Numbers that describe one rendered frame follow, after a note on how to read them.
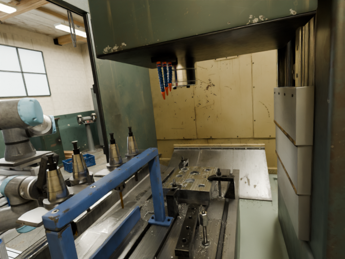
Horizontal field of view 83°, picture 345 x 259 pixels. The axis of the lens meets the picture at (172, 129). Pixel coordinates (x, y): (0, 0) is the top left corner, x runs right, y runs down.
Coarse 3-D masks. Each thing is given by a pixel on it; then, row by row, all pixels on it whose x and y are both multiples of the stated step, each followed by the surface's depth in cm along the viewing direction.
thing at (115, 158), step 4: (112, 144) 63; (116, 144) 64; (112, 148) 63; (116, 148) 64; (112, 152) 63; (116, 152) 64; (112, 156) 63; (116, 156) 64; (120, 156) 65; (112, 160) 63; (116, 160) 63; (120, 160) 64; (112, 164) 63; (116, 164) 63
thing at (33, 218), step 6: (36, 210) 42; (42, 210) 42; (48, 210) 41; (24, 216) 40; (30, 216) 40; (36, 216) 39; (18, 222) 38; (24, 222) 38; (30, 222) 38; (36, 222) 37; (42, 222) 38
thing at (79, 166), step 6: (72, 156) 55; (78, 156) 55; (72, 162) 55; (78, 162) 55; (84, 162) 56; (72, 168) 55; (78, 168) 55; (84, 168) 56; (72, 174) 56; (78, 174) 55; (84, 174) 55
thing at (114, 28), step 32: (96, 0) 64; (128, 0) 60; (160, 0) 57; (192, 0) 54; (224, 0) 52; (256, 0) 49; (288, 0) 47; (96, 32) 66; (128, 32) 63; (160, 32) 59; (192, 32) 56; (224, 32) 54; (256, 32) 57; (288, 32) 61
